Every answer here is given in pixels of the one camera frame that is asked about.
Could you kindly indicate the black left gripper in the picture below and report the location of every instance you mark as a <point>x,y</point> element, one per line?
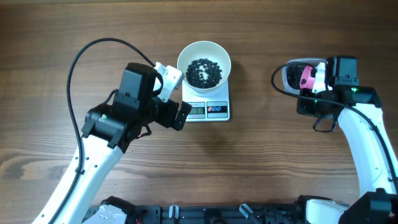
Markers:
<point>181,116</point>

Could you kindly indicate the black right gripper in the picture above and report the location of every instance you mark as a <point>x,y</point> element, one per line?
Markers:
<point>306,104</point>

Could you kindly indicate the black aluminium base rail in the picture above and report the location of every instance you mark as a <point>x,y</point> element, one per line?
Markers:
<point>156,214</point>

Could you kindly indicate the white digital kitchen scale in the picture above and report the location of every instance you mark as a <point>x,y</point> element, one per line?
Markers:
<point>209,105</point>

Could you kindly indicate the pink scoop with blue handle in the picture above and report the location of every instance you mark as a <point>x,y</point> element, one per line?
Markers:
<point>307,79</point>

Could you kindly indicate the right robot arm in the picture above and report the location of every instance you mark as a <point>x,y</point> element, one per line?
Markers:
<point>358,113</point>

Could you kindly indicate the clear container of black beans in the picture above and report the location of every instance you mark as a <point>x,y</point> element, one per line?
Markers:
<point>291,74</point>

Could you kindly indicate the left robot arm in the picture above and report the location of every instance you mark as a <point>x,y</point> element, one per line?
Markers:
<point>104,139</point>

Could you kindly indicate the black beans in bowl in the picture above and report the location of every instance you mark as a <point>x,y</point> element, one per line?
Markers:
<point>203,73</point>

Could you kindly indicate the white plastic bowl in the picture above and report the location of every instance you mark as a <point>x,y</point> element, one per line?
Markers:
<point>209,50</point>

